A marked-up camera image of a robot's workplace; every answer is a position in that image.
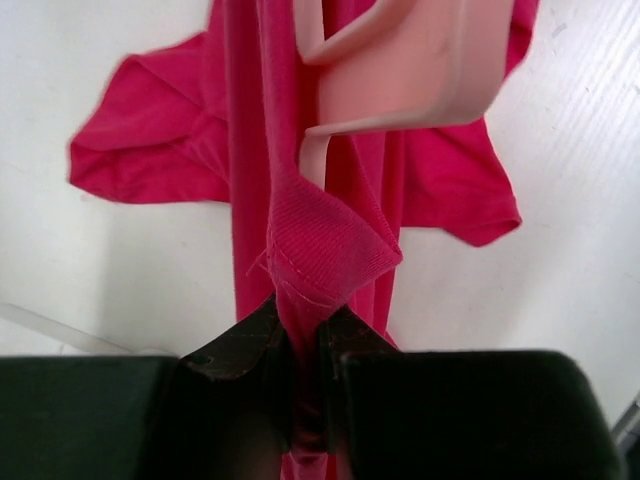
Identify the pink hanger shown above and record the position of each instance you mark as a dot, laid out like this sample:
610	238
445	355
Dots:
400	65

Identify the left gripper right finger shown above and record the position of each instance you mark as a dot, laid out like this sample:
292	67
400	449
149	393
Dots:
516	414

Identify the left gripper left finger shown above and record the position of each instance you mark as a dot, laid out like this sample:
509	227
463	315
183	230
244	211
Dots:
219	412

